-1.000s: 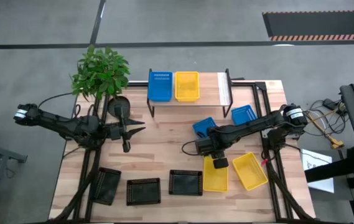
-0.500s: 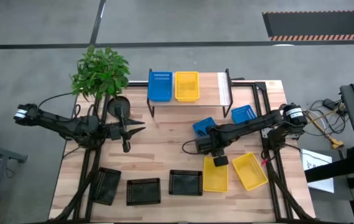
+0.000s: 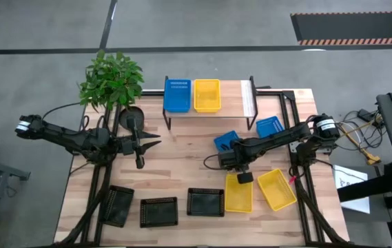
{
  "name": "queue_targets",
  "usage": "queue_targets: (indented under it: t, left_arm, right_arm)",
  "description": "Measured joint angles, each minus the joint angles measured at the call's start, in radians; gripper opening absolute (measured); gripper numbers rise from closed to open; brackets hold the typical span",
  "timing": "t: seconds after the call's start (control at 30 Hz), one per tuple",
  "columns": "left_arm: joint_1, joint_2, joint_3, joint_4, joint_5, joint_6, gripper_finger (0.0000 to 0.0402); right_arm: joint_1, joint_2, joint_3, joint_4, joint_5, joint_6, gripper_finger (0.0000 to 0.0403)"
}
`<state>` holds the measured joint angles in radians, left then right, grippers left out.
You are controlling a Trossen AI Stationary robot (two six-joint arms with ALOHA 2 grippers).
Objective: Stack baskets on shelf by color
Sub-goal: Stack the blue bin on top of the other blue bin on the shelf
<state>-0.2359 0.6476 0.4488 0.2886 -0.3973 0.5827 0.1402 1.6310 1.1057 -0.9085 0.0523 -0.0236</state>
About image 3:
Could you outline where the green leafy potted plant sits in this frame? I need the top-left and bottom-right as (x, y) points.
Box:
(77, 48), (146, 113)

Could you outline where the black stand beam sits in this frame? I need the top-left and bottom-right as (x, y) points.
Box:
(336, 161), (392, 203)

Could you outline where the wooden shelf with black frame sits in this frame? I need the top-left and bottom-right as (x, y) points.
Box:
(161, 75), (260, 132)

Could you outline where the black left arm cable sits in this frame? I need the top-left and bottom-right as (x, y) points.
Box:
(41, 101), (82, 121)

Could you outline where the black hazard striped floor mat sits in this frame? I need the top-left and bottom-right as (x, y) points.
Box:
(290, 11), (392, 47)

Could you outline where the black power adapter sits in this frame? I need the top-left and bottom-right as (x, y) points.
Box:
(358, 108), (373, 122)

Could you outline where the black floor cable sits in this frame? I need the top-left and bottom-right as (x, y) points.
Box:
(340, 110), (384, 153)

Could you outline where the yellow cable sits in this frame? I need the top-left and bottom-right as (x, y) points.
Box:
(339, 122), (382, 166)

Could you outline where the black plastic basket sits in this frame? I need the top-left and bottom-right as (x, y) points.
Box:
(101, 185), (136, 229)
(185, 187), (226, 218)
(138, 196), (179, 229)

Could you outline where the white paper sheet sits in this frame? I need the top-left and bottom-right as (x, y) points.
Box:
(333, 164), (371, 215)

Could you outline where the black plant pot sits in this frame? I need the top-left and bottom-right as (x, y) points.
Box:
(118, 105), (146, 132)

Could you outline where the black aluminium rig frame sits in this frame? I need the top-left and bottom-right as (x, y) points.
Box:
(53, 88), (353, 247)

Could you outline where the yellow plastic basket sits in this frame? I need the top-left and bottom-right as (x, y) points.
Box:
(193, 79), (223, 114)
(224, 172), (254, 214)
(256, 167), (298, 212)

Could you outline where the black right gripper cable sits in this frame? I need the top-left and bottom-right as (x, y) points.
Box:
(203, 153), (225, 172)

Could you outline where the blue plastic basket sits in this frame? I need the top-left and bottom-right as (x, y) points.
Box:
(255, 115), (286, 140)
(163, 79), (193, 114)
(213, 130), (241, 154)

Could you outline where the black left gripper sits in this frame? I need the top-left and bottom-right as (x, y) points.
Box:
(119, 116), (163, 171)

